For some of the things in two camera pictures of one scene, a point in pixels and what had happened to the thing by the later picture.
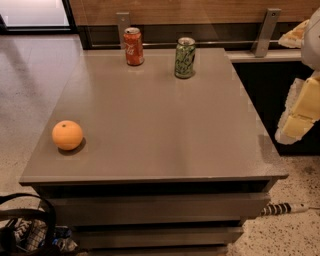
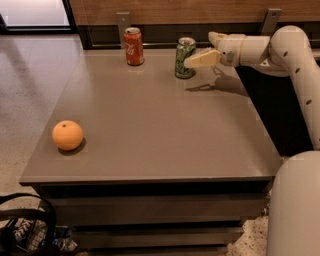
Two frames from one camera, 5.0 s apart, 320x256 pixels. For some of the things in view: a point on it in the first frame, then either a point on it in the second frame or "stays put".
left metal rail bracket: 124,20 stays put
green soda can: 184,58 stays put
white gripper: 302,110 to 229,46
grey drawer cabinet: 167,166 stays put
